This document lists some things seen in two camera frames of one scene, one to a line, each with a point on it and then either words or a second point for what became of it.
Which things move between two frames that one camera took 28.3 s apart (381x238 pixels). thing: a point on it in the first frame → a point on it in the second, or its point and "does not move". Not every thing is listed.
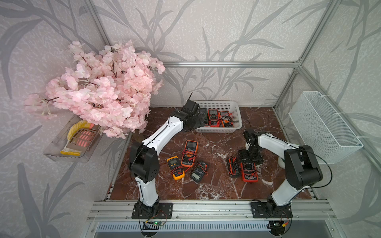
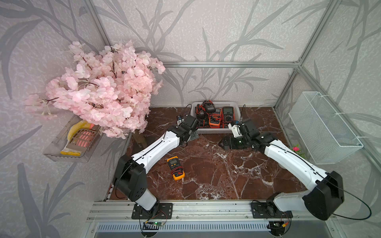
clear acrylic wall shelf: [76, 142] does not move
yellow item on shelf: [77, 127] does not move
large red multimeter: [249, 172] → [228, 115]
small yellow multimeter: [176, 167] does not move
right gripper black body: [251, 154] → [237, 143]
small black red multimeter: [233, 166] → [200, 112]
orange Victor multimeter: [189, 153] → [214, 120]
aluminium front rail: [122, 210] does not move
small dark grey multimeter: [200, 169] → [209, 106]
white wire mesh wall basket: [315, 123] does not move
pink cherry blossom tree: [110, 89] does not move
